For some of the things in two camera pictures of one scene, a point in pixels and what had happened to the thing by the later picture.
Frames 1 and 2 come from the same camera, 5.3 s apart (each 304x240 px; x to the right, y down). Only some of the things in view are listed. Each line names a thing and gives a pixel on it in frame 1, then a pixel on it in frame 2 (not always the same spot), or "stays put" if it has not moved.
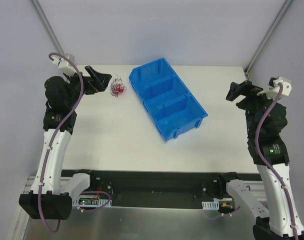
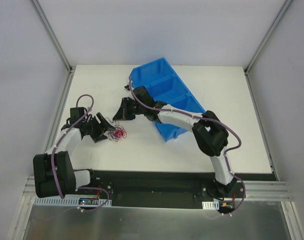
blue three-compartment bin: x=171 y=107 stays put
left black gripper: x=86 y=81 → x=97 y=128
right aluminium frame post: x=267 y=36 stays put
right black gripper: x=249 y=94 → x=128 y=109
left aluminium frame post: x=36 y=6 stays put
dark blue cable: x=117 y=87 → x=116 y=120
